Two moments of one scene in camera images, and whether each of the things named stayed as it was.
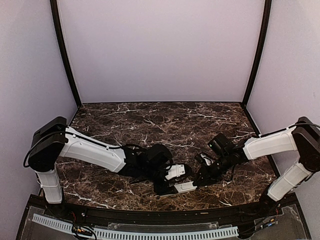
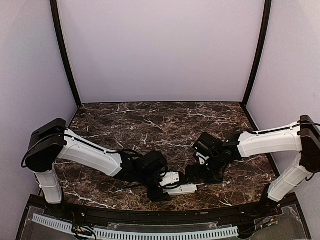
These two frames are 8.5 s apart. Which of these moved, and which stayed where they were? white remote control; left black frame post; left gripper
Moved: left gripper
Stayed: white remote control; left black frame post
